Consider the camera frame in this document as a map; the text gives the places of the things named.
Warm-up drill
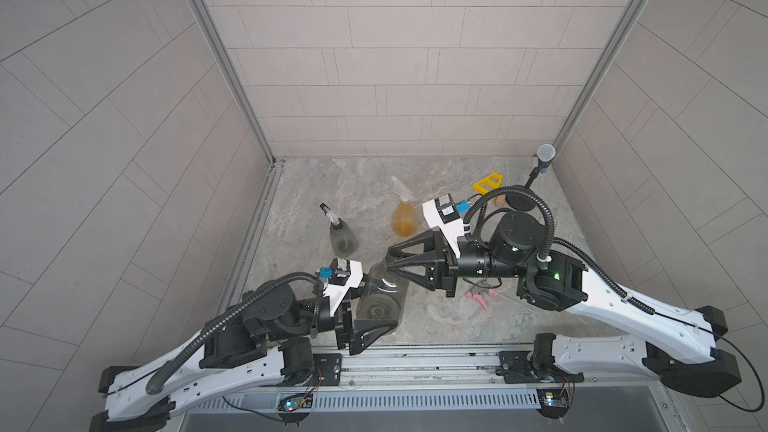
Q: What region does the orange plastic bottle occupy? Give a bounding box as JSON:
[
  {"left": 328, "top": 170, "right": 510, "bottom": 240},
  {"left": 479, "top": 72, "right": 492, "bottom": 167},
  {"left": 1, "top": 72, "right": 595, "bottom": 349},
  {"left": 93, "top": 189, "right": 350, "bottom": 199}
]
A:
[{"left": 391, "top": 202, "right": 420, "bottom": 237}]

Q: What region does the pink grey spray nozzle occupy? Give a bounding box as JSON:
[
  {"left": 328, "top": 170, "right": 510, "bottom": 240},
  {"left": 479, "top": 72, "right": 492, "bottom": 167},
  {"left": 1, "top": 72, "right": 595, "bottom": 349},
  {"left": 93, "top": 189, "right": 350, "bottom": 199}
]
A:
[{"left": 465, "top": 286, "right": 497, "bottom": 311}]

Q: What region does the dark grey bottle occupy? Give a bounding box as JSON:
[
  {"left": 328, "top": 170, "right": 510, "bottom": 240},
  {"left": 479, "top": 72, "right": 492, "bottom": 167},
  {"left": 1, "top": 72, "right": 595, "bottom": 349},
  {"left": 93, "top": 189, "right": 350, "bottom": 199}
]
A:
[{"left": 356, "top": 260, "right": 409, "bottom": 322}]

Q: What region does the clear spray nozzle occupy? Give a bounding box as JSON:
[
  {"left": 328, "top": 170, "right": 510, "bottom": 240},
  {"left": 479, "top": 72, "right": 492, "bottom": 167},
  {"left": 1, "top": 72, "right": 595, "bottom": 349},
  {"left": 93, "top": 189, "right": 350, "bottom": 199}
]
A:
[{"left": 391, "top": 176, "right": 415, "bottom": 203}]

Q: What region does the black white spray nozzle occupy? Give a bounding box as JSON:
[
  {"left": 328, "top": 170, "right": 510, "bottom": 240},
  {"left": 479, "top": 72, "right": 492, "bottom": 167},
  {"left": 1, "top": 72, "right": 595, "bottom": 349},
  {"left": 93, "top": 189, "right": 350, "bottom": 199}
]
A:
[{"left": 319, "top": 203, "right": 341, "bottom": 227}]

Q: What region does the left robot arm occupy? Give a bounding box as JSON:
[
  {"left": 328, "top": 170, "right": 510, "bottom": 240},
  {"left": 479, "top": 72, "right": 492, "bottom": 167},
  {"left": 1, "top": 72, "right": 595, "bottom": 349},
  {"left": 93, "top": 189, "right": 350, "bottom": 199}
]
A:
[{"left": 89, "top": 272, "right": 401, "bottom": 431}]

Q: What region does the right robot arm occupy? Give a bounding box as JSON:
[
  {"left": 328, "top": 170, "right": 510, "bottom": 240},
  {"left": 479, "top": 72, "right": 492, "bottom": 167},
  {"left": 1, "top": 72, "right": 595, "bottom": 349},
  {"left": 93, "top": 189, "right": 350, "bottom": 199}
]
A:
[{"left": 387, "top": 211, "right": 741, "bottom": 398}]

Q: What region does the yellow triangle block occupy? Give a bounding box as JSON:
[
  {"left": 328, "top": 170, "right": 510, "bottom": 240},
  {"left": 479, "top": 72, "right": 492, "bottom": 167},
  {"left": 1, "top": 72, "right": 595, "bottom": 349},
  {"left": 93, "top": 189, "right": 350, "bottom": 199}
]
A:
[{"left": 472, "top": 172, "right": 504, "bottom": 196}]

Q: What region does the microphone on black stand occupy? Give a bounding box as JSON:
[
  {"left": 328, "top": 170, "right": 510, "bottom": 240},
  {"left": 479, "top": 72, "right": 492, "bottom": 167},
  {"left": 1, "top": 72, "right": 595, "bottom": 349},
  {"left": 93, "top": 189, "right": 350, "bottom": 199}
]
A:
[{"left": 505, "top": 144, "right": 557, "bottom": 212}]

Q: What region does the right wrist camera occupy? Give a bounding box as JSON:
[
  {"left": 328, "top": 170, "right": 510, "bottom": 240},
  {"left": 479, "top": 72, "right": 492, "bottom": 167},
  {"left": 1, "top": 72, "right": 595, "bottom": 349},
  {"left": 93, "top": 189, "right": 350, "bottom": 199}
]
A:
[{"left": 421, "top": 194, "right": 470, "bottom": 258}]

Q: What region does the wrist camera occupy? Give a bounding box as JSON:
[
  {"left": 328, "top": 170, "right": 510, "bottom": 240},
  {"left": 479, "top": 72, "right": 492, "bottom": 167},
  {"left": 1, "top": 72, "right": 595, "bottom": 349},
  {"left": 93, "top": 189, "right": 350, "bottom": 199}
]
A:
[
  {"left": 318, "top": 258, "right": 364, "bottom": 316},
  {"left": 421, "top": 194, "right": 470, "bottom": 258}
]

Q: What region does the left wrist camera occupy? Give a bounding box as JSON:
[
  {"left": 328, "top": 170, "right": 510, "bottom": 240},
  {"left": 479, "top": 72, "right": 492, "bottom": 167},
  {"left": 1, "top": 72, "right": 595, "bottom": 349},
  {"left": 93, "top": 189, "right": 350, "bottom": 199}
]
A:
[{"left": 318, "top": 258, "right": 364, "bottom": 316}]

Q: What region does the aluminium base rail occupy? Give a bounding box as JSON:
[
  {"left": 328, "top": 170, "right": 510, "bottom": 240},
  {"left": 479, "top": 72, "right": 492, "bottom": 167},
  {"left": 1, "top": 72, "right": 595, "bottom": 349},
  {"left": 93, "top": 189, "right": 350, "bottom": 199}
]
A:
[{"left": 171, "top": 345, "right": 669, "bottom": 423}]

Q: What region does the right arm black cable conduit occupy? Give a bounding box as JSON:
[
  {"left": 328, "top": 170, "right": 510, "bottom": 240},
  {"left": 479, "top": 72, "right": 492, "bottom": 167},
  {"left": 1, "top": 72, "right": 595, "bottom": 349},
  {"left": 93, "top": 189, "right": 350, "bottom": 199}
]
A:
[{"left": 463, "top": 185, "right": 656, "bottom": 316}]

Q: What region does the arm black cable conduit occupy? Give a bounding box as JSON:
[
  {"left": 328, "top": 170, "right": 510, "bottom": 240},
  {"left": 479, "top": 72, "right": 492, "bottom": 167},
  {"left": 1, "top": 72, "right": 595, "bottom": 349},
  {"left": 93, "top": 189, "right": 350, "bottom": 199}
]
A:
[
  {"left": 463, "top": 185, "right": 656, "bottom": 316},
  {"left": 145, "top": 271, "right": 328, "bottom": 396}
]

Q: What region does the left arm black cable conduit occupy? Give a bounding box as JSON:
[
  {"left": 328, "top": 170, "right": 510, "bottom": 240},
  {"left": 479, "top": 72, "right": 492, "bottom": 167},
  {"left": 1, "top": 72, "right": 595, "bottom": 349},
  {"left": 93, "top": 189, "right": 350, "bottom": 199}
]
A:
[{"left": 145, "top": 271, "right": 328, "bottom": 396}]

